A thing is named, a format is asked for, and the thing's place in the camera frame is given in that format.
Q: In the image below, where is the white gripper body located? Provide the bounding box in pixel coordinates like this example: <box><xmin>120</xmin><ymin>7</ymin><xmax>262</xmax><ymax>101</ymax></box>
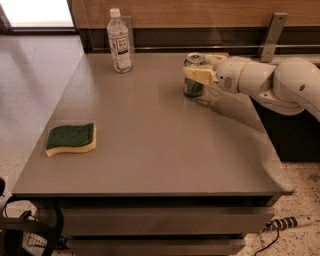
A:
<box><xmin>216</xmin><ymin>56</ymin><xmax>250</xmax><ymax>94</ymax></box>

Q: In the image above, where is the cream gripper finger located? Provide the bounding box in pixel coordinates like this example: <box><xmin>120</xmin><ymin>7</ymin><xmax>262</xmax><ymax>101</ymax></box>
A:
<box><xmin>183</xmin><ymin>67</ymin><xmax>217</xmax><ymax>86</ymax></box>
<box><xmin>205</xmin><ymin>54</ymin><xmax>227</xmax><ymax>69</ymax></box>

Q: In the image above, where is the green soda can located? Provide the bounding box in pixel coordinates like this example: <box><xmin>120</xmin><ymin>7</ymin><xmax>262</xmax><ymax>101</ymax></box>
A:
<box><xmin>183</xmin><ymin>52</ymin><xmax>207</xmax><ymax>97</ymax></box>

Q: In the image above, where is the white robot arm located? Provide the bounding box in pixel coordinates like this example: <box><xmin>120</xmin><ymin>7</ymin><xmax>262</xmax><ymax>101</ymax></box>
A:
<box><xmin>183</xmin><ymin>55</ymin><xmax>320</xmax><ymax>121</ymax></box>

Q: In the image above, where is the green and yellow sponge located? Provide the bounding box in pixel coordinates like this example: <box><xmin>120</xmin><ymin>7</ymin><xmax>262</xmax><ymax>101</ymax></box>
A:
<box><xmin>46</xmin><ymin>123</ymin><xmax>96</xmax><ymax>157</ymax></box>

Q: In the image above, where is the clear plastic water bottle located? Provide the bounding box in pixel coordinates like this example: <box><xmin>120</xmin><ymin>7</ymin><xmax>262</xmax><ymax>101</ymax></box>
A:
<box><xmin>107</xmin><ymin>8</ymin><xmax>132</xmax><ymax>73</ymax></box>

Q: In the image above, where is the white power strip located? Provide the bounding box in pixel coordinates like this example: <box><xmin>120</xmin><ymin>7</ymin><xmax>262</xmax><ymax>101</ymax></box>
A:
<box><xmin>261</xmin><ymin>215</ymin><xmax>316</xmax><ymax>233</ymax></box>

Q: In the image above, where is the grey upper drawer front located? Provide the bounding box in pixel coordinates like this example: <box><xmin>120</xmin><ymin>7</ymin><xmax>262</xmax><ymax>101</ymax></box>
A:
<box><xmin>62</xmin><ymin>207</ymin><xmax>273</xmax><ymax>236</ymax></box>

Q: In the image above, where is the grey drawer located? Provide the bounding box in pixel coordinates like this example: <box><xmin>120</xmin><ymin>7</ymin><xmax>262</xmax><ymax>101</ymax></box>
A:
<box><xmin>62</xmin><ymin>207</ymin><xmax>273</xmax><ymax>236</ymax></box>
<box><xmin>67</xmin><ymin>239</ymin><xmax>245</xmax><ymax>256</ymax></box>

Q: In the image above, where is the grey lower drawer front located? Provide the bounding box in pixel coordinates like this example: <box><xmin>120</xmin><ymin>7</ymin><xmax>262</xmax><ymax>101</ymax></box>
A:
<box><xmin>67</xmin><ymin>239</ymin><xmax>245</xmax><ymax>256</ymax></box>

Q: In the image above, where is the metal wall bracket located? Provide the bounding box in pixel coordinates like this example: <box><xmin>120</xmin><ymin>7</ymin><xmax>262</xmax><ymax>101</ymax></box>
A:
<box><xmin>257</xmin><ymin>12</ymin><xmax>288</xmax><ymax>63</ymax></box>

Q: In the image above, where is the metal wall rail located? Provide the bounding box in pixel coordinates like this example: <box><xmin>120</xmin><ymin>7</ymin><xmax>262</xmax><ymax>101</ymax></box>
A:
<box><xmin>133</xmin><ymin>44</ymin><xmax>320</xmax><ymax>52</ymax></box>

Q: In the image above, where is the black power cable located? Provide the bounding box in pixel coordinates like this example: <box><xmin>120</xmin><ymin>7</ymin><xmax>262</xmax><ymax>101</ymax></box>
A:
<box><xmin>253</xmin><ymin>227</ymin><xmax>280</xmax><ymax>256</ymax></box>

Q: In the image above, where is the black chair frame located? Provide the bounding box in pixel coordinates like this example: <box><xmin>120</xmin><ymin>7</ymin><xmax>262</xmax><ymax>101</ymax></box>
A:
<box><xmin>0</xmin><ymin>177</ymin><xmax>65</xmax><ymax>256</ymax></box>

